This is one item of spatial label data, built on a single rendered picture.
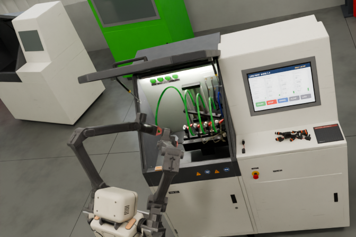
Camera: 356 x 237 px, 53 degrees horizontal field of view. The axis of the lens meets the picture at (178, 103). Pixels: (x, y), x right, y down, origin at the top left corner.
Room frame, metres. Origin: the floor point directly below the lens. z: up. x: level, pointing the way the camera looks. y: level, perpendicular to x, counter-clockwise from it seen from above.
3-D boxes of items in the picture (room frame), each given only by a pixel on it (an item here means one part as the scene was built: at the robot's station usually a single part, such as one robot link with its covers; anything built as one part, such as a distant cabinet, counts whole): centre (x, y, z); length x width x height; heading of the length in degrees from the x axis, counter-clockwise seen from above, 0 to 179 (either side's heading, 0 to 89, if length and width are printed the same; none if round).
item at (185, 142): (2.05, -0.10, 0.91); 0.34 x 0.10 x 0.15; 72
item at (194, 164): (1.86, 0.09, 0.87); 0.62 x 0.04 x 0.16; 72
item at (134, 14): (5.20, 0.02, 0.81); 1.05 x 0.81 x 1.62; 60
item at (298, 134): (1.72, -0.64, 1.01); 0.23 x 0.11 x 0.06; 72
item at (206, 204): (1.84, 0.09, 0.44); 0.65 x 0.02 x 0.68; 72
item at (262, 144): (1.73, -0.61, 0.96); 0.70 x 0.22 x 0.03; 72
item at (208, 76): (2.26, -0.30, 1.20); 0.13 x 0.03 x 0.31; 72
